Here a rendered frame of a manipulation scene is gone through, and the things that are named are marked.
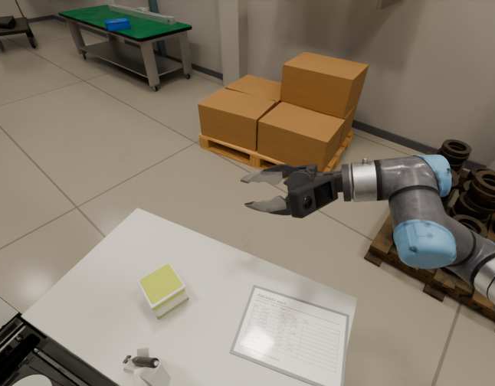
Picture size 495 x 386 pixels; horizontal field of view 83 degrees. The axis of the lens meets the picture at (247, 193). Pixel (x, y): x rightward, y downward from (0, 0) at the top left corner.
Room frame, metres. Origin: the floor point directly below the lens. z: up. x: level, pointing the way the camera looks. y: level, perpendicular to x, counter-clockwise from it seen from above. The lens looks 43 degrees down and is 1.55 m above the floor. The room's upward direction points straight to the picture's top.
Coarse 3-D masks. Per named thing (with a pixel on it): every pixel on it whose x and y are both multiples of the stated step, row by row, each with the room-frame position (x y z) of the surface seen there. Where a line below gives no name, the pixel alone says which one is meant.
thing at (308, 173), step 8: (304, 168) 0.46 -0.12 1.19; (312, 168) 0.42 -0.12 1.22; (344, 168) 0.40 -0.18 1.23; (288, 176) 0.41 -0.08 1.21; (296, 176) 0.41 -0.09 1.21; (304, 176) 0.40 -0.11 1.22; (312, 176) 0.40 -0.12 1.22; (320, 176) 0.43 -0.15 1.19; (336, 176) 0.41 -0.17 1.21; (344, 176) 0.39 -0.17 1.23; (288, 184) 0.40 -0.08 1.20; (296, 184) 0.40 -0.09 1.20; (304, 184) 0.40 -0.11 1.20; (336, 184) 0.39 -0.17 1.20; (344, 184) 0.38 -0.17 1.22; (344, 192) 0.37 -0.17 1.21; (344, 200) 0.37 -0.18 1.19
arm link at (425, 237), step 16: (400, 192) 0.33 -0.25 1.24; (416, 192) 0.32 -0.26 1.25; (432, 192) 0.32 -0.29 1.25; (400, 208) 0.30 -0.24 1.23; (416, 208) 0.29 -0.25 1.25; (432, 208) 0.29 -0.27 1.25; (400, 224) 0.28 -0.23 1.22; (416, 224) 0.26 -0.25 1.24; (432, 224) 0.26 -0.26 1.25; (448, 224) 0.27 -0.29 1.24; (400, 240) 0.26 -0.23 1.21; (416, 240) 0.24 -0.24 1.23; (432, 240) 0.24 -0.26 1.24; (448, 240) 0.24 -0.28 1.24; (464, 240) 0.26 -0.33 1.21; (400, 256) 0.24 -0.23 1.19; (416, 256) 0.23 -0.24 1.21; (432, 256) 0.23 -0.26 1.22; (448, 256) 0.22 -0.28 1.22; (464, 256) 0.25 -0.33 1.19
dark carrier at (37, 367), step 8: (24, 368) 0.17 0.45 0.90; (32, 368) 0.17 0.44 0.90; (40, 368) 0.17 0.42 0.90; (48, 368) 0.17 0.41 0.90; (16, 376) 0.16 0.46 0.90; (24, 376) 0.16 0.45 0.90; (48, 376) 0.16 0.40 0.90; (56, 376) 0.16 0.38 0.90; (8, 384) 0.14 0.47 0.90; (56, 384) 0.14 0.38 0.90; (64, 384) 0.14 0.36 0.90; (72, 384) 0.14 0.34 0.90
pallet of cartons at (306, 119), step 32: (288, 64) 2.34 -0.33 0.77; (320, 64) 2.34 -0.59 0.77; (352, 64) 2.34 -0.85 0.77; (224, 96) 2.43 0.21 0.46; (256, 96) 2.43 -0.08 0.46; (288, 96) 2.31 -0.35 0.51; (320, 96) 2.15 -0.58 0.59; (352, 96) 2.14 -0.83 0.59; (224, 128) 2.17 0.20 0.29; (256, 128) 2.02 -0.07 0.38; (288, 128) 1.88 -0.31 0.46; (320, 128) 1.88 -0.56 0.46; (256, 160) 1.97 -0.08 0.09; (288, 160) 1.84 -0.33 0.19; (320, 160) 1.70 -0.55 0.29
